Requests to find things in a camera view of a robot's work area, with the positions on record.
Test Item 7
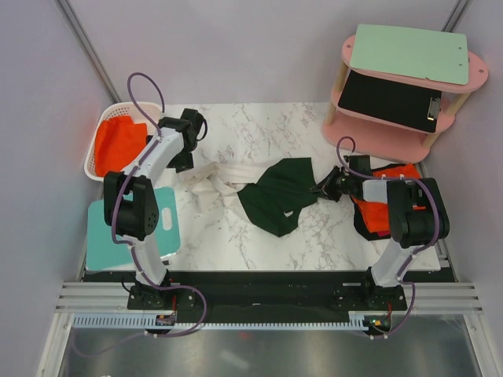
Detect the mint green board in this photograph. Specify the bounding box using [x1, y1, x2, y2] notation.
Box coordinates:
[350, 24, 469, 85]

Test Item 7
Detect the white plastic laundry basket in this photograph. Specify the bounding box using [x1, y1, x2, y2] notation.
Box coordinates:
[84, 101, 162, 181]

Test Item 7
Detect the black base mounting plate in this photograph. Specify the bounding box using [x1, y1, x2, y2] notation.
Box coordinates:
[83, 271, 461, 325]

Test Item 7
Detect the orange t shirt pile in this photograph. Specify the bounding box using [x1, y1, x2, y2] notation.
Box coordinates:
[351, 163, 420, 232]

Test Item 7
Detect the orange t shirt in basket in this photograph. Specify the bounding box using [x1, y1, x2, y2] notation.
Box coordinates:
[94, 115, 148, 177]

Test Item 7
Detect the purple cable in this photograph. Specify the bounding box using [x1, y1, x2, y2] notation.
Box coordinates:
[70, 72, 208, 357]
[336, 136, 443, 339]

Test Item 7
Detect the black t shirt right pile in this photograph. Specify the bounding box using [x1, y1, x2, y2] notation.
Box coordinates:
[353, 202, 391, 241]

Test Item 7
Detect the pink two-tier shelf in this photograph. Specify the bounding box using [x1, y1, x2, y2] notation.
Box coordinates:
[322, 36, 489, 163]

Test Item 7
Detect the dark green t shirt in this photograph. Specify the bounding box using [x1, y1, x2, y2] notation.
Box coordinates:
[237, 157, 319, 237]

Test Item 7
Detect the teal cutting board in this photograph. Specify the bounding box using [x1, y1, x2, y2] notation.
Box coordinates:
[86, 187, 181, 273]

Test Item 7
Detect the aluminium frame rail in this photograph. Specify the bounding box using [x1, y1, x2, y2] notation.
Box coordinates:
[56, 283, 483, 314]

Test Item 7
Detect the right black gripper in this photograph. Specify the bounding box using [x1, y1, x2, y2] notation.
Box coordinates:
[309, 166, 354, 203]

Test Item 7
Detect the white slotted cable duct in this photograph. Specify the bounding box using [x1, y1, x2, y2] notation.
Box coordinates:
[72, 313, 369, 331]

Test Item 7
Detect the black clipboard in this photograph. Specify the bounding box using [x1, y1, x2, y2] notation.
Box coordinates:
[338, 71, 442, 133]

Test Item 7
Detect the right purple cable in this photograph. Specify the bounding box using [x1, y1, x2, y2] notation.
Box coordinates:
[336, 136, 443, 339]

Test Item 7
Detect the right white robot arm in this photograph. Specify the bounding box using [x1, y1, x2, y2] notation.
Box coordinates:
[310, 155, 450, 309]

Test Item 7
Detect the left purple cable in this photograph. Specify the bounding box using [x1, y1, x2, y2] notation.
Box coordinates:
[70, 72, 208, 357]

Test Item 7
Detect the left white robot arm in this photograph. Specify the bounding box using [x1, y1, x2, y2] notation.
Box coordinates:
[104, 108, 207, 309]

